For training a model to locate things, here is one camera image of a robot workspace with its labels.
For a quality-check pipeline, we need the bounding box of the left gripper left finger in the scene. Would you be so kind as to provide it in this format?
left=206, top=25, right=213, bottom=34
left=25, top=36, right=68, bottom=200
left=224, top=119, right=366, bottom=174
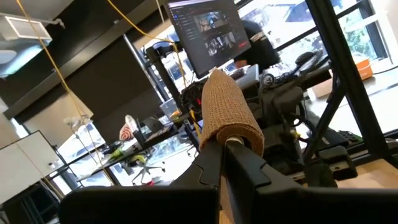
left=58, top=139, right=224, bottom=224

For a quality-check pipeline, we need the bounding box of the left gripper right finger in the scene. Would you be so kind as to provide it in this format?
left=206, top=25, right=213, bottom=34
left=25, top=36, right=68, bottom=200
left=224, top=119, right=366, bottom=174
left=224, top=142, right=398, bottom=224

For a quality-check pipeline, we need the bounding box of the office chair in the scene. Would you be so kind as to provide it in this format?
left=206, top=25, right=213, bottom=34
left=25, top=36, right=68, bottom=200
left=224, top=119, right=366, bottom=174
left=130, top=154, right=166, bottom=185

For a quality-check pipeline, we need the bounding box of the pink white bundle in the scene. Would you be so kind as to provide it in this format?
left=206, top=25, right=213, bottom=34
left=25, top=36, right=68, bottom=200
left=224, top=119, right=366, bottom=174
left=119, top=114, right=138, bottom=141

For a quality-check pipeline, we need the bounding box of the clear plastic tub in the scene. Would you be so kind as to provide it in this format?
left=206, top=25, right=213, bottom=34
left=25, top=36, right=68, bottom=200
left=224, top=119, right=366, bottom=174
left=160, top=98, right=182, bottom=121

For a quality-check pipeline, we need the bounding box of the whiteboard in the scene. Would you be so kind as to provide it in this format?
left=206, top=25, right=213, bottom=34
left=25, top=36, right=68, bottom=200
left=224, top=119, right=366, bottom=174
left=0, top=130, right=60, bottom=205

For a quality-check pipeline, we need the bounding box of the orange box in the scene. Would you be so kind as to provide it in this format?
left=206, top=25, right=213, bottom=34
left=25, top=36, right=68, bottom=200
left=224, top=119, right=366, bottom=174
left=355, top=57, right=374, bottom=81

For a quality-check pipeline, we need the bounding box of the person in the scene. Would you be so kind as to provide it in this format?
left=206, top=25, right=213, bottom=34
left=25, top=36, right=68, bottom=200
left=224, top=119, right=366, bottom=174
left=234, top=20, right=280, bottom=74

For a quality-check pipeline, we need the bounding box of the computer monitor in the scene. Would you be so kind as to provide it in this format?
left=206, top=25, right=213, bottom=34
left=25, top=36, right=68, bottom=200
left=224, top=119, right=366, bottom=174
left=166, top=0, right=252, bottom=80

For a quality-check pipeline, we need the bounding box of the white ceiling air vent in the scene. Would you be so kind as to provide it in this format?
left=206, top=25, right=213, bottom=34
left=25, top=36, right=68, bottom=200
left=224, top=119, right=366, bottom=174
left=0, top=14, right=53, bottom=42

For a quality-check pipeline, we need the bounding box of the yellow hanging cable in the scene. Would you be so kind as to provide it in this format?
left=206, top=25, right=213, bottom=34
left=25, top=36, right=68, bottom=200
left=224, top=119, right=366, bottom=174
left=15, top=0, right=116, bottom=187

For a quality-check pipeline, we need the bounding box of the black metal table frame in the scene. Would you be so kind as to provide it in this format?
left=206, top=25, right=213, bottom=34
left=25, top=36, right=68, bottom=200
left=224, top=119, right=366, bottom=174
left=303, top=0, right=398, bottom=169

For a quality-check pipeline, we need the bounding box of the yellow arm cable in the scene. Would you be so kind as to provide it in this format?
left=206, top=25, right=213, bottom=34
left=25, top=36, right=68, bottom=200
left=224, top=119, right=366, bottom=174
left=106, top=0, right=200, bottom=138

